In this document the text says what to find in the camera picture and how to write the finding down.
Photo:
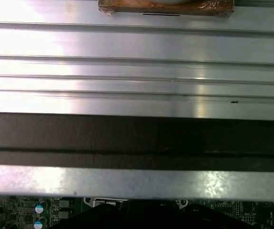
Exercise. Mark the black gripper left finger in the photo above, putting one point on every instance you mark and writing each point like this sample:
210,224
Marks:
108,219

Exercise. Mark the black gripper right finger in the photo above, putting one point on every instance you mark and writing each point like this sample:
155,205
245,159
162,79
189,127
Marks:
198,219

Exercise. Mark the silver capped capacitor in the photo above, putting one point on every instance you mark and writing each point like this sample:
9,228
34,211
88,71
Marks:
39,208
39,224

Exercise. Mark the black PC case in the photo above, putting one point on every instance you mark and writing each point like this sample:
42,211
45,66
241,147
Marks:
136,138

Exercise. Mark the green motherboard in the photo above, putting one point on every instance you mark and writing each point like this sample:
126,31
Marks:
20,210

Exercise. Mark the brown square base plate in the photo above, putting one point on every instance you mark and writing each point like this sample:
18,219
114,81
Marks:
127,8

